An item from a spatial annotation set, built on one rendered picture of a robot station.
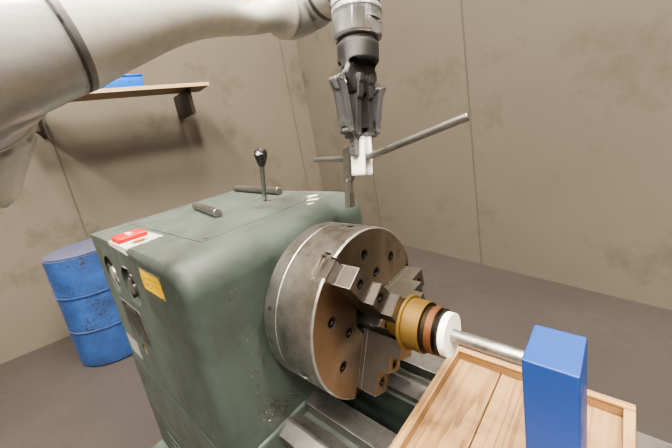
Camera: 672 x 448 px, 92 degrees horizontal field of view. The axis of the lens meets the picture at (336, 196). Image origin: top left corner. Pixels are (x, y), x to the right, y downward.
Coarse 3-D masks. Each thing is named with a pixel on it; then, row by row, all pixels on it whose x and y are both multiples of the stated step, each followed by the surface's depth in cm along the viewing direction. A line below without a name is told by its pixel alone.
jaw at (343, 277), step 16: (320, 272) 54; (336, 272) 54; (352, 272) 52; (336, 288) 53; (352, 288) 50; (368, 288) 54; (384, 288) 54; (352, 304) 57; (368, 304) 52; (384, 304) 54; (400, 304) 54
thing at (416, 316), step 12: (408, 300) 54; (420, 300) 54; (408, 312) 53; (420, 312) 52; (432, 312) 51; (444, 312) 51; (396, 324) 52; (408, 324) 52; (420, 324) 51; (432, 324) 50; (396, 336) 53; (408, 336) 51; (420, 336) 51; (432, 336) 49; (408, 348) 53; (420, 348) 52; (432, 348) 50
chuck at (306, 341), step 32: (352, 224) 65; (320, 256) 55; (352, 256) 57; (384, 256) 64; (288, 288) 55; (320, 288) 51; (288, 320) 53; (320, 320) 51; (352, 320) 57; (384, 320) 65; (288, 352) 55; (320, 352) 51; (352, 352) 57; (320, 384) 52; (352, 384) 57
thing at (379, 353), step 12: (360, 324) 63; (372, 336) 58; (384, 336) 57; (372, 348) 58; (384, 348) 56; (396, 348) 55; (360, 360) 59; (372, 360) 57; (384, 360) 56; (396, 360) 57; (360, 372) 58; (372, 372) 57; (384, 372) 55; (360, 384) 58; (372, 384) 57; (384, 384) 58
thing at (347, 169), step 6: (348, 150) 61; (348, 156) 61; (348, 162) 61; (348, 168) 61; (348, 174) 61; (348, 180) 62; (348, 186) 62; (348, 192) 62; (348, 198) 62; (348, 204) 62; (354, 204) 63
